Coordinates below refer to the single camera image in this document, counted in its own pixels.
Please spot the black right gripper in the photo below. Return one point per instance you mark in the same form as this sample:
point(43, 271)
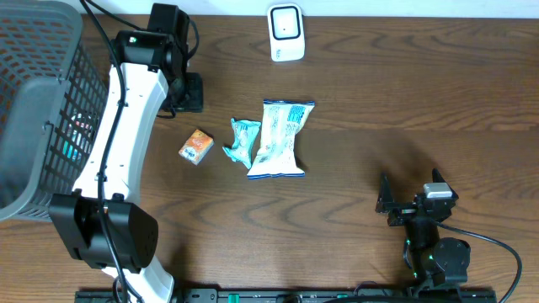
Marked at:
point(386, 197)

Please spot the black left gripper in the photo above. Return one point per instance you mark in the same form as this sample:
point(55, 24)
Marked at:
point(185, 99)

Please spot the orange juice carton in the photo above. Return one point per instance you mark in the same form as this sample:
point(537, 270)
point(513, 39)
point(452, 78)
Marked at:
point(196, 147)

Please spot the teal snack packet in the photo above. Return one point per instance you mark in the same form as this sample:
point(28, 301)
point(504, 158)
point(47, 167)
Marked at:
point(245, 133)

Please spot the white blue snack bag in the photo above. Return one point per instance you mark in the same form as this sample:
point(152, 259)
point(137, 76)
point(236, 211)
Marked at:
point(282, 121)

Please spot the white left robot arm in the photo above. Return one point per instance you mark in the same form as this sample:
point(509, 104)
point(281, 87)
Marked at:
point(100, 221)

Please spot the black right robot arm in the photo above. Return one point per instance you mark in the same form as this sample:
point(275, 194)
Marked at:
point(438, 263)

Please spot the white barcode scanner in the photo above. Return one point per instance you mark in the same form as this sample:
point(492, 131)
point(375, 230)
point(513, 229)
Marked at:
point(286, 32)

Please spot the grey plastic mesh basket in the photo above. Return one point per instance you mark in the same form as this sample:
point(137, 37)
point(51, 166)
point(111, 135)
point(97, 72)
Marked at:
point(52, 101)

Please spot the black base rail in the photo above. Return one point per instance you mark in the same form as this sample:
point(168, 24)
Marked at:
point(314, 296)

